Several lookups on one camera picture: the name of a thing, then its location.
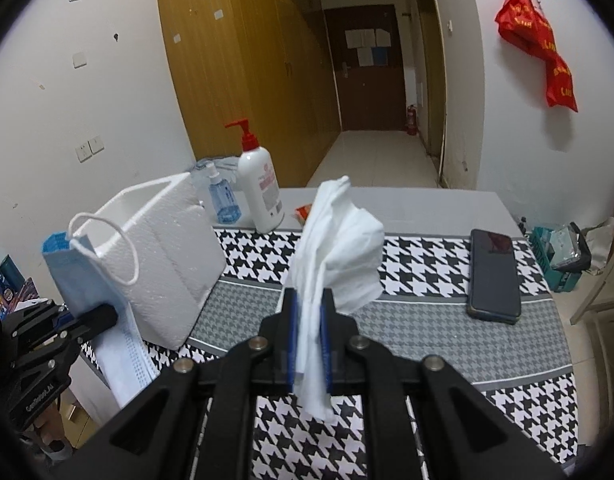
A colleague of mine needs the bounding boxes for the blue face mask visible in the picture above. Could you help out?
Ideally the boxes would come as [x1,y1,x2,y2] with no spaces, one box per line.
[42,212,158,408]

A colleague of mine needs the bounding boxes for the white styrofoam box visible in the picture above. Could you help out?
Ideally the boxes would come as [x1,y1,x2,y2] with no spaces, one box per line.
[67,172,226,350]

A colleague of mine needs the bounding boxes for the teal basket with items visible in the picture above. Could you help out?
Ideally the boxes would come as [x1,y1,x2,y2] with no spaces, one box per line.
[529,222,591,292]

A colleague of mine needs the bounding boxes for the white tissue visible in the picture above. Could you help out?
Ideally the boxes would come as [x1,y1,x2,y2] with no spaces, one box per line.
[285,176,385,422]

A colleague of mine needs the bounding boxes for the dark brown door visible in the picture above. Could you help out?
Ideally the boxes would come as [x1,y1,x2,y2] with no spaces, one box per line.
[324,4,407,131]

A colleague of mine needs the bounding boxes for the white pump lotion bottle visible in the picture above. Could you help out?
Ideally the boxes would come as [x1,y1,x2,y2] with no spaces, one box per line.
[224,118,284,234]

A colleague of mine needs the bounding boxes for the black smartphone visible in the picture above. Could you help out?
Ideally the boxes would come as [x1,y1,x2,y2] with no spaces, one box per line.
[466,230,522,325]

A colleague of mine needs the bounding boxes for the red fire extinguisher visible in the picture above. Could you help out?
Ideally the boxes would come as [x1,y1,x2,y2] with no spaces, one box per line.
[407,105,418,136]

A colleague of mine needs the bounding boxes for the red hanging bag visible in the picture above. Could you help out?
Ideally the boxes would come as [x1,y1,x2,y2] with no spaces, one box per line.
[494,0,578,113]

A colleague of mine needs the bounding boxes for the blue spray bottle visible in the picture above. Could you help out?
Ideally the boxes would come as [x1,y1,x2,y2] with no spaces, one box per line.
[206,162,242,224]

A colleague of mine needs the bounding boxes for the red snack packet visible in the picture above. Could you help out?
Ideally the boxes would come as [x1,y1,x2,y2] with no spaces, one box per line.
[295,204,312,226]

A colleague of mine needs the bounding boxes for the houndstooth table mat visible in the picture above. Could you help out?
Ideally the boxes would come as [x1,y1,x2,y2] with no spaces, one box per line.
[148,229,579,479]

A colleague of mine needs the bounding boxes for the wooden wardrobe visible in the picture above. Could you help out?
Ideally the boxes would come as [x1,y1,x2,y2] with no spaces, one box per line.
[157,0,340,188]

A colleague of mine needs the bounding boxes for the white wall switch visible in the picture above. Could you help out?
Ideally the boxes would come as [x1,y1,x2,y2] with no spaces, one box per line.
[75,136,104,164]

